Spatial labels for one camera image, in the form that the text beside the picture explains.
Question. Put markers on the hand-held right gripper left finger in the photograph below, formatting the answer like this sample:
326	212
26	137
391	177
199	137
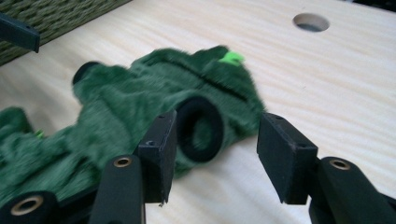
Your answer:
155	155

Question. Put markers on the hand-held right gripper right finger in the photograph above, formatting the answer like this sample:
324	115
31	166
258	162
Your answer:
289	155

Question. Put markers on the green woven basket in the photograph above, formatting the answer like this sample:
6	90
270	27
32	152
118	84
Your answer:
46	21

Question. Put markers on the green fuzzy garment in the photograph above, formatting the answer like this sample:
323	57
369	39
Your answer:
124	109

